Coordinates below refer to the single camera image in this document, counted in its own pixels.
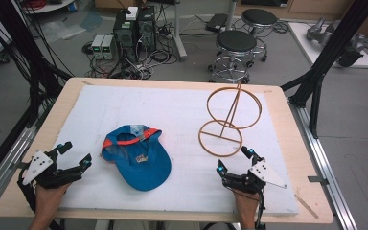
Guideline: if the black flat box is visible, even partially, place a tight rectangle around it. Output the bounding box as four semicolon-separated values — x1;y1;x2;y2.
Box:
204;12;229;33

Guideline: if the white platform board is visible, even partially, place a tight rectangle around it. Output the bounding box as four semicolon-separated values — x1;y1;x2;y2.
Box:
287;21;368;69

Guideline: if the wooden stick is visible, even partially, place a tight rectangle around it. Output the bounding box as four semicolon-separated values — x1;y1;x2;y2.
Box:
294;194;320;220

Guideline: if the person's left hand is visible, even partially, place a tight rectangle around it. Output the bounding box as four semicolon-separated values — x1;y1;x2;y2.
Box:
34;182;72;221

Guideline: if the wooden ring hat stand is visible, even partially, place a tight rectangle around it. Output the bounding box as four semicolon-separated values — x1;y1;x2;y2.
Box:
197;81;264;158

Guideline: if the black metal frame strut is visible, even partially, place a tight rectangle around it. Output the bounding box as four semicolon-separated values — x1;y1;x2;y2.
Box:
280;0;368;139
0;0;75;126

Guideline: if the white power adapter box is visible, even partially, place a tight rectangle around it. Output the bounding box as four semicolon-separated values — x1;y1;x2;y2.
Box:
126;6;140;21

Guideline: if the black computer tower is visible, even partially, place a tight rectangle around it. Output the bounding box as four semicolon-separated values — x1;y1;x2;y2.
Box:
112;9;139;63
136;5;157;54

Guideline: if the blue cap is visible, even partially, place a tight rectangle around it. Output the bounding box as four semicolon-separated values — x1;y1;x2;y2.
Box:
101;124;173;193

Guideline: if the bundle of floor cables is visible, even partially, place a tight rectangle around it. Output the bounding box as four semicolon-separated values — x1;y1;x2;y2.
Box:
81;37;180;81

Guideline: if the black round stool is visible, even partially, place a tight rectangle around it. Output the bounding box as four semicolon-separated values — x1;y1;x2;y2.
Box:
207;30;259;84
241;8;279;63

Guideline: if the grey power supply unit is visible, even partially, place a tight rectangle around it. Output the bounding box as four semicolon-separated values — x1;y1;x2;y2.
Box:
90;34;105;60
101;34;117;60

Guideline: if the white foam mat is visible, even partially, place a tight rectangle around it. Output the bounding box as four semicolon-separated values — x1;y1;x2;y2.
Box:
56;84;300;216

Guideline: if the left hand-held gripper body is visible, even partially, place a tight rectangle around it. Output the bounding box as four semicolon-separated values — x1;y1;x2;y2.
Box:
20;149;84;190

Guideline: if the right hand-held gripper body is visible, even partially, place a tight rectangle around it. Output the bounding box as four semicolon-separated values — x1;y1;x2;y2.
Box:
221;157;288;195

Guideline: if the grey table leg post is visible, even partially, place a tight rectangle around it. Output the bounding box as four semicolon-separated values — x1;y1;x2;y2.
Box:
172;0;189;62

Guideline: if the person's right hand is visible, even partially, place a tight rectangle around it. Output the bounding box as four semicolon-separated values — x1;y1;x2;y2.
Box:
232;188;260;224

